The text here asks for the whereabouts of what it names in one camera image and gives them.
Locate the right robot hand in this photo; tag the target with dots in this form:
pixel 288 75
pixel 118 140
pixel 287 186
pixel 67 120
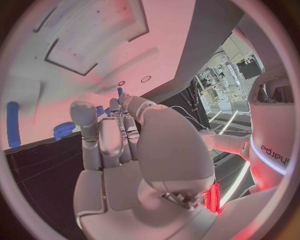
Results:
pixel 168 150

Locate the blue peg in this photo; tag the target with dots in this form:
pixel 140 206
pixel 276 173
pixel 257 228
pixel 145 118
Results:
pixel 120 90

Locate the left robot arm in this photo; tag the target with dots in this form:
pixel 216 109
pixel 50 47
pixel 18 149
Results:
pixel 229 142

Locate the white task board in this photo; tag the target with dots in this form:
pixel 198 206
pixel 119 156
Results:
pixel 164 46

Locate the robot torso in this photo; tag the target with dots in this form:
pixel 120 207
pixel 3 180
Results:
pixel 269 131

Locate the blue gear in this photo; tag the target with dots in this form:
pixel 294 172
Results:
pixel 64 127

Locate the black screen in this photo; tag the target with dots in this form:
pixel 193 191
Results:
pixel 248 69

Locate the long blue cylinder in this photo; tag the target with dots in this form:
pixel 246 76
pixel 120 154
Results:
pixel 12 123

